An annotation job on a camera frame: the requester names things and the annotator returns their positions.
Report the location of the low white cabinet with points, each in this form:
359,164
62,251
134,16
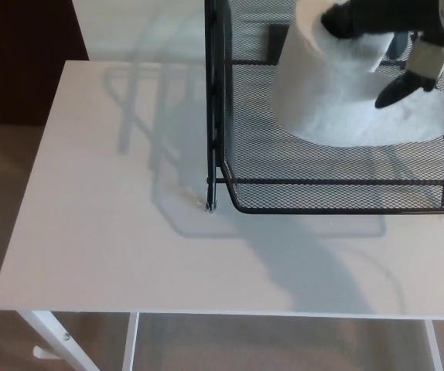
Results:
129,31

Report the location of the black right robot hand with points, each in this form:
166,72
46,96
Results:
392,17

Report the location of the black rectangular block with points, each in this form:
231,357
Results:
276,42

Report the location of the white desk leg hook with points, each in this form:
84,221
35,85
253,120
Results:
40,351

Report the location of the white desk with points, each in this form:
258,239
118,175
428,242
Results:
110,232

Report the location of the white toilet paper roll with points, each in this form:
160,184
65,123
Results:
322,96

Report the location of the black mesh file tray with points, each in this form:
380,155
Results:
212,116

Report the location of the dark brown cabinet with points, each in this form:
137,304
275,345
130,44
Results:
21,58

